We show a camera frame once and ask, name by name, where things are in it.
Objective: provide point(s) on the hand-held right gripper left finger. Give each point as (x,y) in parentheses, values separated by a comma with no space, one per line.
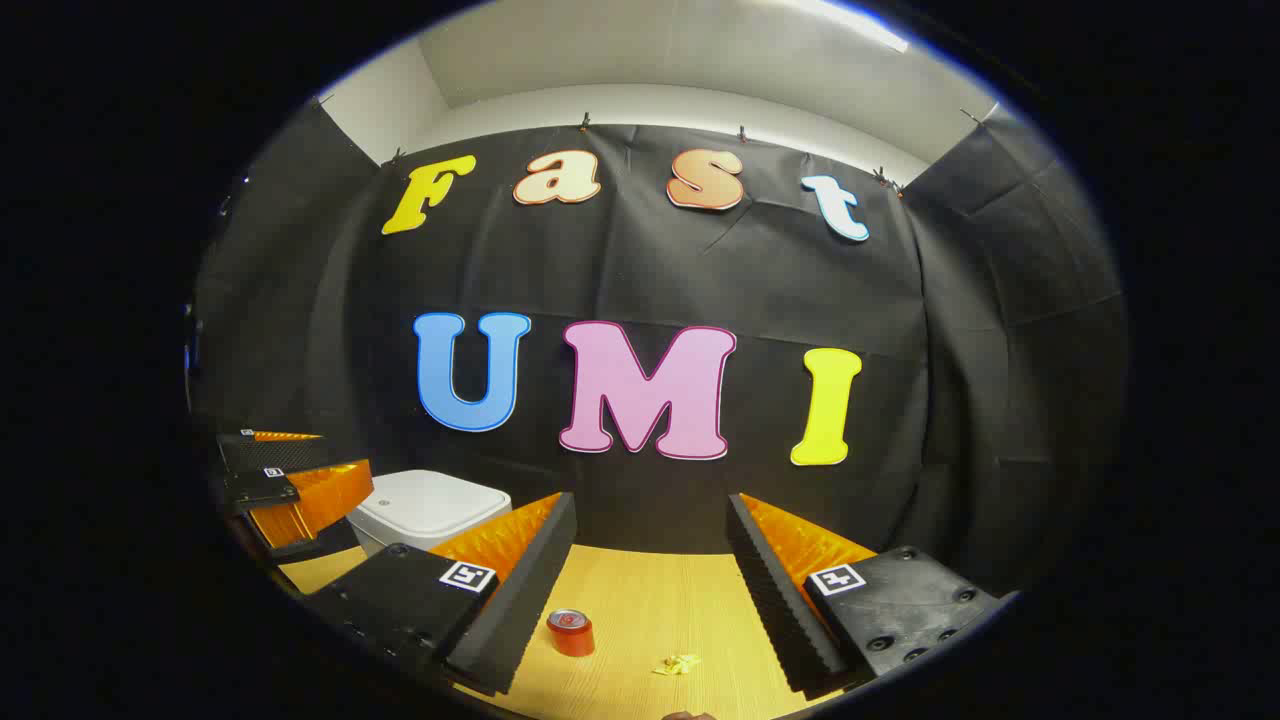
(530,590)

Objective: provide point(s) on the yellow paper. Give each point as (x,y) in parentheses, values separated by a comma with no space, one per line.
(678,664)

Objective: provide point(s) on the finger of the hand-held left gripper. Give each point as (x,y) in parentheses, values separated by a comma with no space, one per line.
(270,452)
(265,492)

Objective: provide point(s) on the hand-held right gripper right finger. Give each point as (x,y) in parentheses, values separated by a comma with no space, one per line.
(775,600)

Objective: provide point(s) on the wooden desktop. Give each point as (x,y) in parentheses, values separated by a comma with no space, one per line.
(650,600)

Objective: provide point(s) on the red pop can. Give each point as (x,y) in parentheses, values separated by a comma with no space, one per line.
(572,635)

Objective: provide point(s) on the white desktop garbage bin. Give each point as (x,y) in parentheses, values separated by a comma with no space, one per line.
(430,505)

